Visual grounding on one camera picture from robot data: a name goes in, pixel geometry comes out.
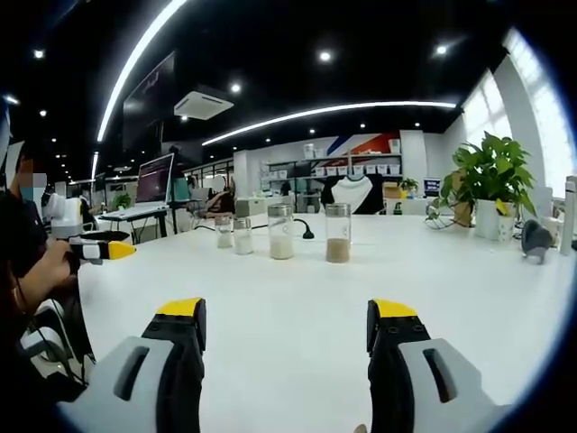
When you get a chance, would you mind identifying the person's left hand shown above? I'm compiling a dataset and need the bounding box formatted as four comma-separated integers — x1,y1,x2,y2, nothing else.
27,238,80,295

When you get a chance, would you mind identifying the ceiling air conditioner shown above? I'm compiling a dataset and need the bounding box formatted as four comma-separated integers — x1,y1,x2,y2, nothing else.
173,89,235,122

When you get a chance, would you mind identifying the small seasoning bottle white powder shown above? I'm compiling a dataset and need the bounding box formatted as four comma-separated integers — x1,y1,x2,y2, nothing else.
215,215,234,250
233,216,255,256

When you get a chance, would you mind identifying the computer monitor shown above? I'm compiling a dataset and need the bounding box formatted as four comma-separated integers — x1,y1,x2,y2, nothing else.
134,152,177,205

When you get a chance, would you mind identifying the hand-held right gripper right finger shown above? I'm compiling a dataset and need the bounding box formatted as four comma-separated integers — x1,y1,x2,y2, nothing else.
365,298,511,433

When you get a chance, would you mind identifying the black and white shirt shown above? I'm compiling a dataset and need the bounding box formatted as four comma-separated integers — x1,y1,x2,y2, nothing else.
320,174,387,216

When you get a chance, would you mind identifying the white chest device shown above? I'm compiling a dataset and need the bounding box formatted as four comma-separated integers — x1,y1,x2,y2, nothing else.
18,299,69,363

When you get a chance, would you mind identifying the large hanging dark screen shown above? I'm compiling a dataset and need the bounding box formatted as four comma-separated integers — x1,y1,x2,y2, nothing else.
122,51,178,152

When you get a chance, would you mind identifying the large potted plant white pot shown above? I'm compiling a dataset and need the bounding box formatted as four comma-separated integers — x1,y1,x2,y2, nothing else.
437,131,538,243

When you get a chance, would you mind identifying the black cable with plug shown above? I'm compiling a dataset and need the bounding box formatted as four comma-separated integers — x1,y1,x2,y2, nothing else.
291,218,316,243

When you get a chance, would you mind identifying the person's own dark clothed body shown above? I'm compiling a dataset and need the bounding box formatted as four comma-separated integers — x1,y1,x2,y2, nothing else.
0,152,51,290

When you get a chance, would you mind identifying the shelf with white bins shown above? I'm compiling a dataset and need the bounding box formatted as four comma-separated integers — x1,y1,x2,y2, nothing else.
264,152,403,202

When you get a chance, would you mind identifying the grey rounded gadget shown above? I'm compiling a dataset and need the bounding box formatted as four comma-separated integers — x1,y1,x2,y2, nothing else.
519,218,559,263

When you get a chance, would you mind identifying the wire basket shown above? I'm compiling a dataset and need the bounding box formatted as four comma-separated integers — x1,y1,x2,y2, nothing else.
425,206,457,232

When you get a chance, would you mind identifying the grey box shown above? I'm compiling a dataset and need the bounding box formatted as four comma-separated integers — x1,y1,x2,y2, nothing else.
234,198,268,218

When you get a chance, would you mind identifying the tall seasoning bottle brown powder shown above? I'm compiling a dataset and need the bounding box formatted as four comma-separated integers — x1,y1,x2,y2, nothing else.
325,203,353,264

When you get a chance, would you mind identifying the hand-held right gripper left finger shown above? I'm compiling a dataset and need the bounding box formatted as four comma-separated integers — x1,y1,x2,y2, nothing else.
58,297,208,433

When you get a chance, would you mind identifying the tall seasoning bottle beige powder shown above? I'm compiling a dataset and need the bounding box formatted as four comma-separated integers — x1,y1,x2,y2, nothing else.
267,203,295,261

